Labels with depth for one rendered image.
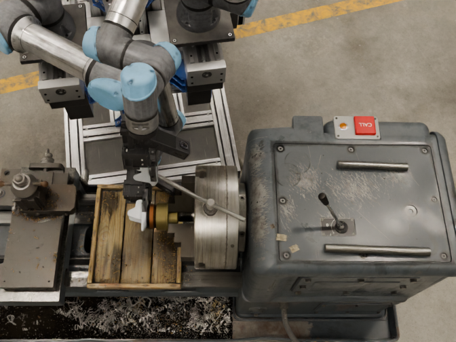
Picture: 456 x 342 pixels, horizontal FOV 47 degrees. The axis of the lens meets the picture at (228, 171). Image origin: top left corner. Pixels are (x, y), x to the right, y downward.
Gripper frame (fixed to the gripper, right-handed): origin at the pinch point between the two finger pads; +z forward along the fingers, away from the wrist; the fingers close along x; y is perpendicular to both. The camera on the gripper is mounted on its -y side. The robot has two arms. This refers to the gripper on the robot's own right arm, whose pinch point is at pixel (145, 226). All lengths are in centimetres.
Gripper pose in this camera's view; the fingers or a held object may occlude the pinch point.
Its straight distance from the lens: 161.0
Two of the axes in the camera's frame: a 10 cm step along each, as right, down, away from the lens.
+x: 0.4, -4.2, -9.1
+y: -10.0, -0.3, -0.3
